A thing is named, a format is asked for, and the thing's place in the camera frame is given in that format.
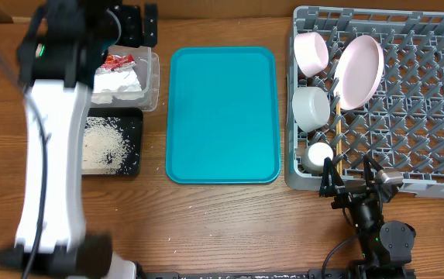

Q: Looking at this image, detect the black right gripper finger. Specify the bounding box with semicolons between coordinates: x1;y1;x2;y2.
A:
363;154;383;185
318;157;345;197

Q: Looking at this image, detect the white paper cup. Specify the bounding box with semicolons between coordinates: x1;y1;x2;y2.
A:
301;143;333;174

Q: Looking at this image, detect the red snack wrapper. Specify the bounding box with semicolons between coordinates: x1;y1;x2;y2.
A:
96;54;136;74

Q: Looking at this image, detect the white napkin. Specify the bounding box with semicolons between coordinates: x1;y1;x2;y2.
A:
91;68;144;105

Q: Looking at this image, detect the wooden chopstick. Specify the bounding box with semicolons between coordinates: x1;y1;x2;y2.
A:
336;91;343;176

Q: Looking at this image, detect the small grey rice bowl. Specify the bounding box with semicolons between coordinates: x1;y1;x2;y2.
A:
292;87;330;133

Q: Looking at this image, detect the large white plate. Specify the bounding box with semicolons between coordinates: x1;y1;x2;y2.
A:
334;35;384;110

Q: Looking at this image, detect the white bowl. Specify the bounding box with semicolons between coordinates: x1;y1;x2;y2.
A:
294;32;329;77

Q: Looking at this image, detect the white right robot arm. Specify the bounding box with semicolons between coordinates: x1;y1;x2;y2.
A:
318;155;416;278

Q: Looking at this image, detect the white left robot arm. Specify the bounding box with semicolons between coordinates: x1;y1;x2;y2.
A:
0;0;157;278

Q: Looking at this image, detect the clear plastic bin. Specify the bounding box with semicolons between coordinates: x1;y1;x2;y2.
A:
91;46;160;112

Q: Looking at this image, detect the teal serving tray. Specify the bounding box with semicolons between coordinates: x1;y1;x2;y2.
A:
165;46;281;184

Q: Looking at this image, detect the black tray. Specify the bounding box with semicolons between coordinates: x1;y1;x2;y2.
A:
82;108;143;176

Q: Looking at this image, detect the pile of rice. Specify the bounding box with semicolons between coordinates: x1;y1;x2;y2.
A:
82;116;133;175

